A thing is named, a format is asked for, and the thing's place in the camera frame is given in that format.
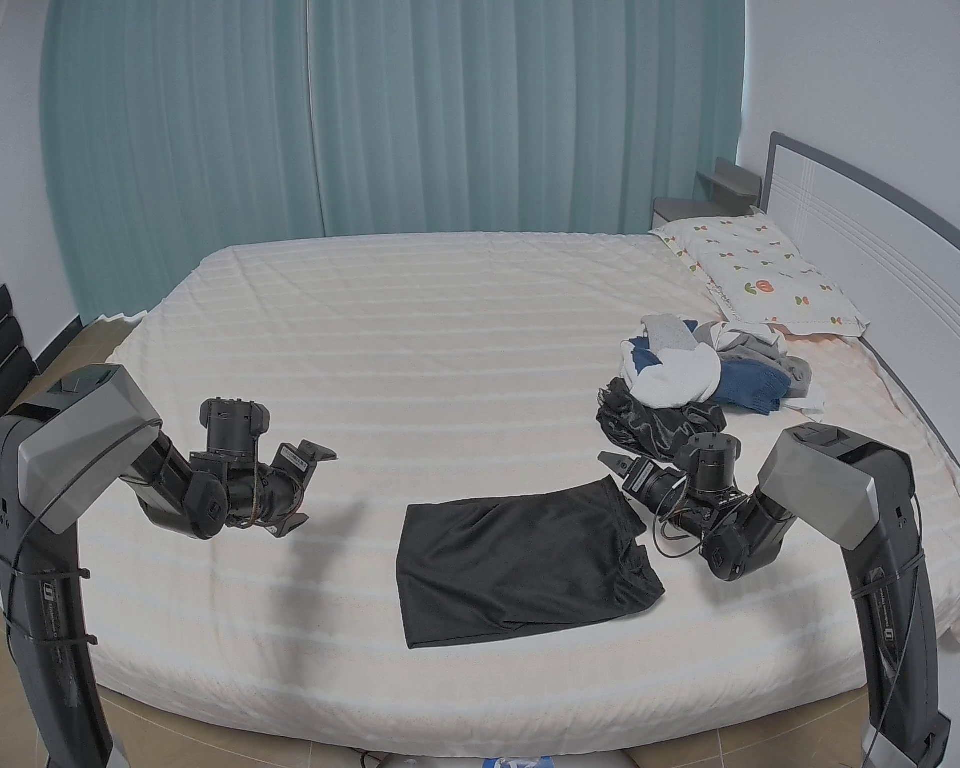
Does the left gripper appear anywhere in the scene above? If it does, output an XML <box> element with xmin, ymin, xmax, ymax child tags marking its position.
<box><xmin>251</xmin><ymin>439</ymin><xmax>337</xmax><ymax>539</ymax></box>

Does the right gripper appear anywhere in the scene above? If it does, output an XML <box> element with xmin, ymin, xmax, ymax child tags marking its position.
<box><xmin>597</xmin><ymin>450</ymin><xmax>690</xmax><ymax>520</ymax></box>

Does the black sleeveless top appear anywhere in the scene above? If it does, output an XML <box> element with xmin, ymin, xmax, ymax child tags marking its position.
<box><xmin>395</xmin><ymin>478</ymin><xmax>667</xmax><ymax>651</ymax></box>

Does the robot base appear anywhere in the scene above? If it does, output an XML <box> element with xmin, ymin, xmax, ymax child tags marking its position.
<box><xmin>371</xmin><ymin>752</ymin><xmax>558</xmax><ymax>768</ymax></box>

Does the pile of clothes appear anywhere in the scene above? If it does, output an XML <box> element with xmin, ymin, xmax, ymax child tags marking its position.
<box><xmin>618</xmin><ymin>315</ymin><xmax>828</xmax><ymax>418</ymax></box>

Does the bed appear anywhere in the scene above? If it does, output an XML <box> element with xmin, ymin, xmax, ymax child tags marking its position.
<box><xmin>71</xmin><ymin>131</ymin><xmax>960</xmax><ymax>755</ymax></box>

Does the black satin garment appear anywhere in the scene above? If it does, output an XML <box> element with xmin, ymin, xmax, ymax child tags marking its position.
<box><xmin>596</xmin><ymin>377</ymin><xmax>729</xmax><ymax>460</ymax></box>

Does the white printed pillow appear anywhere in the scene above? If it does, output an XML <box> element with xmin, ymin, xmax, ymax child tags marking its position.
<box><xmin>648</xmin><ymin>213</ymin><xmax>871</xmax><ymax>339</ymax></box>

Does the grey bedside table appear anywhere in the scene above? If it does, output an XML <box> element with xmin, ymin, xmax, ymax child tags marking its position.
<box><xmin>651</xmin><ymin>157</ymin><xmax>765</xmax><ymax>230</ymax></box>

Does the blue-green curtain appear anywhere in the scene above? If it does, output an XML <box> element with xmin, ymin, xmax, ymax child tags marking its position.
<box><xmin>41</xmin><ymin>0</ymin><xmax>750</xmax><ymax>322</ymax></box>

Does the black cable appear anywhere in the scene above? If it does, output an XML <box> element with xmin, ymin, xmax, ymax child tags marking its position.
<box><xmin>648</xmin><ymin>480</ymin><xmax>706</xmax><ymax>561</ymax></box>

